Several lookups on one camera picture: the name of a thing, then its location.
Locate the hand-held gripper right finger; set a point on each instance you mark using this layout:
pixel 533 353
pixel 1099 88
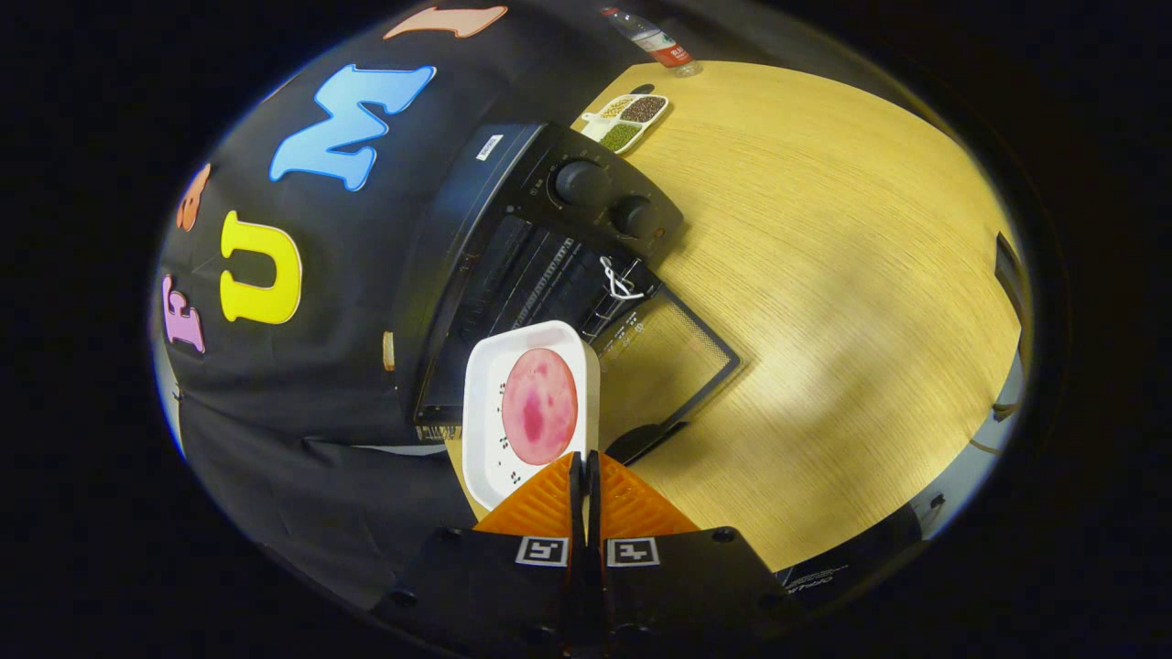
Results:
pixel 687 586

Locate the white divided bean tray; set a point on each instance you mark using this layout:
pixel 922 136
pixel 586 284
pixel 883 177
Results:
pixel 627 124

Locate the pink round meat slice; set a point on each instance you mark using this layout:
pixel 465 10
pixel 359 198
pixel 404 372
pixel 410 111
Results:
pixel 540 407

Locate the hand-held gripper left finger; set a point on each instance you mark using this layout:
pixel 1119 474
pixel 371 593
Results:
pixel 494 586

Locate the brown toast slice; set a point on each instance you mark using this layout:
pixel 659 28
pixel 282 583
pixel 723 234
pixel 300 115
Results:
pixel 388 351

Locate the person's dark clothing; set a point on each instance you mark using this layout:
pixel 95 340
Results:
pixel 851 558

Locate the black frame object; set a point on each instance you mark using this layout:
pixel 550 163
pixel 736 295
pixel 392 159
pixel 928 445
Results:
pixel 1010 275

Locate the white square plate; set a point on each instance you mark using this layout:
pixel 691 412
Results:
pixel 485 439

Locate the clear red label water bottle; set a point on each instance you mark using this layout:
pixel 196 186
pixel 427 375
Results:
pixel 655 41

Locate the black toaster oven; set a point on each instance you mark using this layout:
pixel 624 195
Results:
pixel 476 210

